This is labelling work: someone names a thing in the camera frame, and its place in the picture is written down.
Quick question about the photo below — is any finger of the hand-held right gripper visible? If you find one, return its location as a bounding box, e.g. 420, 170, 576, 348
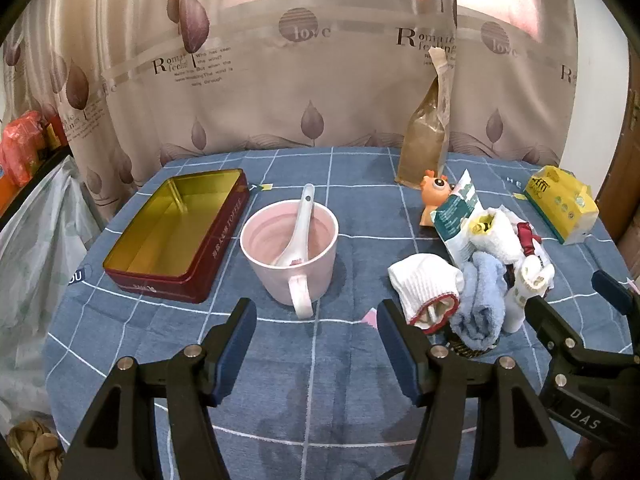
525, 297, 585, 362
591, 269, 636, 317

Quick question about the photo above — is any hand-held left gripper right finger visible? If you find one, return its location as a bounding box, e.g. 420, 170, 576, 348
377, 300, 576, 480

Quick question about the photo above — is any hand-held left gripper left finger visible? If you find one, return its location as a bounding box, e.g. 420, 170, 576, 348
60, 298, 257, 480

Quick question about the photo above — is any long white sock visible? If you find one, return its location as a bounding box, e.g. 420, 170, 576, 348
502, 252, 557, 334

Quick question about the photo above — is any light blue towel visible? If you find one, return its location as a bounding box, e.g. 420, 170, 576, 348
450, 251, 509, 356

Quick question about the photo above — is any white sock with red trim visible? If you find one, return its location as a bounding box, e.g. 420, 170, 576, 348
389, 254, 466, 334

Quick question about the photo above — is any white sock with yellow print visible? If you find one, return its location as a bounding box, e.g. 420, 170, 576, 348
466, 207, 523, 266

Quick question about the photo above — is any red metal tin box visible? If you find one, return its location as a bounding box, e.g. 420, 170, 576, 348
103, 168, 251, 304

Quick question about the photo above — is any green and white packet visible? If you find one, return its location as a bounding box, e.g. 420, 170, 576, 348
432, 169, 485, 266

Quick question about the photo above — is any orange big-eyed toy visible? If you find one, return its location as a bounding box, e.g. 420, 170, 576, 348
419, 170, 457, 227

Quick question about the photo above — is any small dark basket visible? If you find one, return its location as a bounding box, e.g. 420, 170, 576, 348
444, 329, 501, 359

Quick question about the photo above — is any blue checked tablecloth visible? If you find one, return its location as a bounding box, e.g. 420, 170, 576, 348
44, 146, 638, 480

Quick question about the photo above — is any red bow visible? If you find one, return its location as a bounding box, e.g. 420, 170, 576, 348
515, 221, 540, 257

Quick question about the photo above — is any pink ceramic mug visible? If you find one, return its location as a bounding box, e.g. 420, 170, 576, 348
240, 200, 339, 319

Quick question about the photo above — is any white ceramic spoon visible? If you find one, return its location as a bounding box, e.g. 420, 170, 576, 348
274, 183, 317, 267

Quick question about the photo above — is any white plastic bag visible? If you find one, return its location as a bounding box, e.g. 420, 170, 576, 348
0, 155, 102, 413

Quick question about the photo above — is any brown paper bag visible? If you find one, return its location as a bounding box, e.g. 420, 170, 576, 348
395, 46, 455, 190

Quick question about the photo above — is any brown crumpled cloth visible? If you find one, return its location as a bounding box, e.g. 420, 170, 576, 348
7, 417, 67, 479

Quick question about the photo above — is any orange plastic bag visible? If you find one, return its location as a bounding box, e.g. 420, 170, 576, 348
0, 110, 45, 187

